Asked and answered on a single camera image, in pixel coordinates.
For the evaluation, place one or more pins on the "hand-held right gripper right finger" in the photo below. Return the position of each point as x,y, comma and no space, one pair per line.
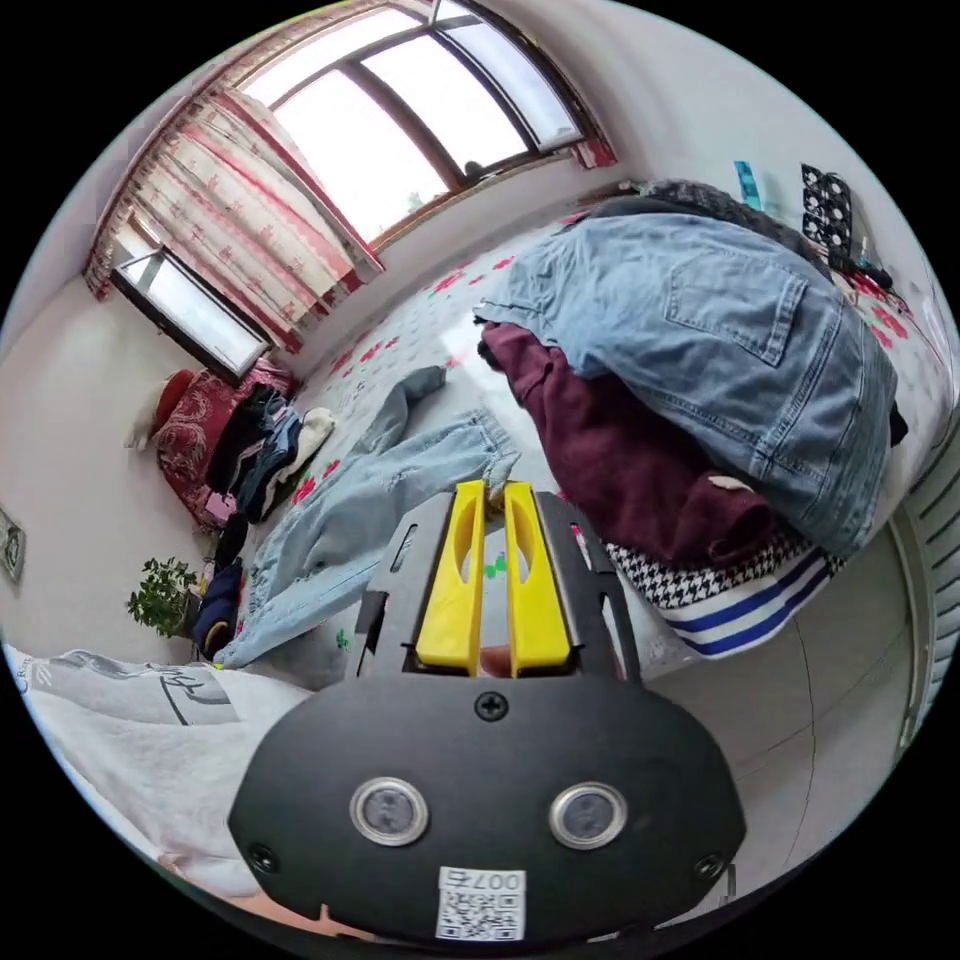
541,630

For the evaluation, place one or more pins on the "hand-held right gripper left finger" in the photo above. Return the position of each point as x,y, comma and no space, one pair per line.
448,622

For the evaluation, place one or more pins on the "light blue jeans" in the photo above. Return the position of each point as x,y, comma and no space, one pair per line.
352,517

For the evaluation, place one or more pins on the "person's right hand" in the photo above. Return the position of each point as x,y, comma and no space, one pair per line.
285,911

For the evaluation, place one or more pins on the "heap of dark clothes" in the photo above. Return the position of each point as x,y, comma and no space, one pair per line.
259,450

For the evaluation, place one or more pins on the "green potted plant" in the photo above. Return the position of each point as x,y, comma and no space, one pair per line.
161,596

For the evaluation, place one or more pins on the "bed with floral sheet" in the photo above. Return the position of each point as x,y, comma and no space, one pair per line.
420,330

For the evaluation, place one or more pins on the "red patterned folded quilt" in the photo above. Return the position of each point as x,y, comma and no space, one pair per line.
184,435

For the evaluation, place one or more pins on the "pile of clothes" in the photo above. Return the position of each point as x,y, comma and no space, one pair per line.
720,352

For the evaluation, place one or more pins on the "white radiator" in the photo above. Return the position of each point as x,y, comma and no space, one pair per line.
930,592

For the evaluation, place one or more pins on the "small window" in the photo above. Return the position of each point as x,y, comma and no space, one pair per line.
187,315

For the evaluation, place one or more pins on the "red and white patterned curtain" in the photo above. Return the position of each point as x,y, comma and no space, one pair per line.
232,225

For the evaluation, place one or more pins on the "large arched window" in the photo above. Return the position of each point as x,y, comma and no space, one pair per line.
405,127

